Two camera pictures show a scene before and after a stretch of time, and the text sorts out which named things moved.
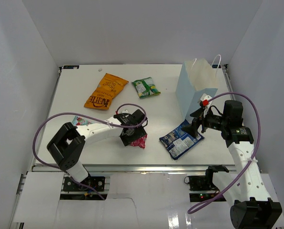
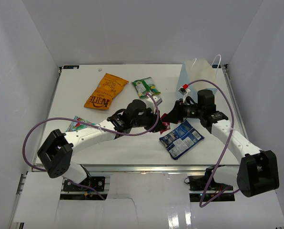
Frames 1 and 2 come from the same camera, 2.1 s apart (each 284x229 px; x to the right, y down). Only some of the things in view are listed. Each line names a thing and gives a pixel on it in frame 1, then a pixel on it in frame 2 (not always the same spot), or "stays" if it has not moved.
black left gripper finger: x=129 y=134 -> x=157 y=128
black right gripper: x=192 y=130 -> x=177 y=113
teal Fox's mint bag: x=78 y=120 stays
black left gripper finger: x=139 y=131 -> x=160 y=124
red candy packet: x=139 y=142 -> x=166 y=125
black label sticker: x=70 y=67 stays
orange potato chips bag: x=108 y=87 stays
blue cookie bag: x=177 y=141 stays
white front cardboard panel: x=139 y=200 stays
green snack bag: x=146 y=88 stays
